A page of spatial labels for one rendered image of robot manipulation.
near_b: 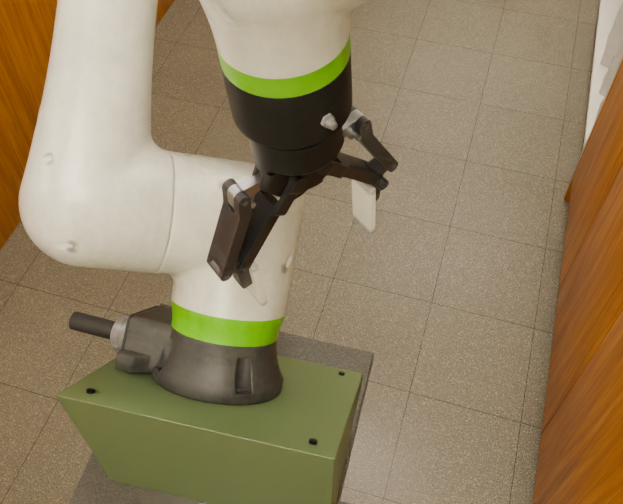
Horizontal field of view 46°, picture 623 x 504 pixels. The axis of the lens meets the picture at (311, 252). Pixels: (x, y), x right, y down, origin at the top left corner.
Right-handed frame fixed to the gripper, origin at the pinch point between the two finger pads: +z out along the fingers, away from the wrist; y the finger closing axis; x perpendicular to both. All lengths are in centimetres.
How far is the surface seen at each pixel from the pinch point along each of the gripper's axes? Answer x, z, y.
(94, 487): -5.2, 28.7, 32.3
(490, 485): 14, 129, -36
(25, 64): -157, 86, -2
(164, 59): -183, 133, -53
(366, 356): 0.8, 32.3, -6.3
